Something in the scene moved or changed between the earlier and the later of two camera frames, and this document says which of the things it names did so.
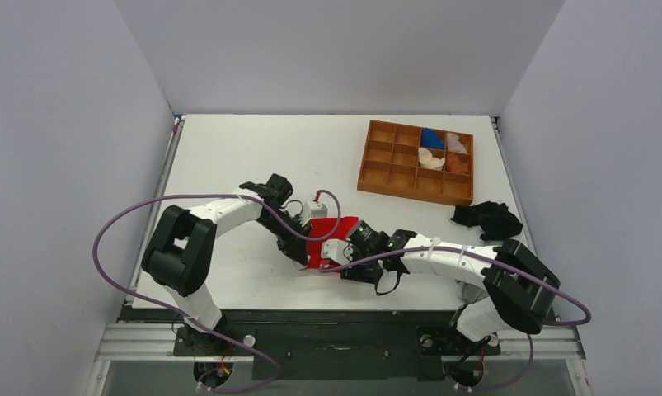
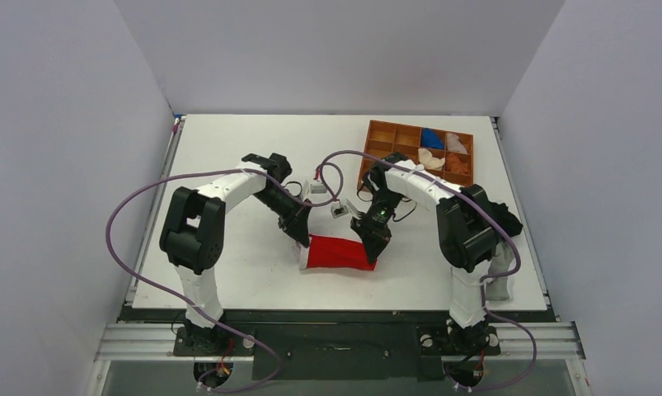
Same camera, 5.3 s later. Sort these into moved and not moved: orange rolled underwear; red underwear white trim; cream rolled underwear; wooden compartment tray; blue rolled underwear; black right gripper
Moved: black right gripper; red underwear white trim
Not moved: wooden compartment tray; blue rolled underwear; cream rolled underwear; orange rolled underwear
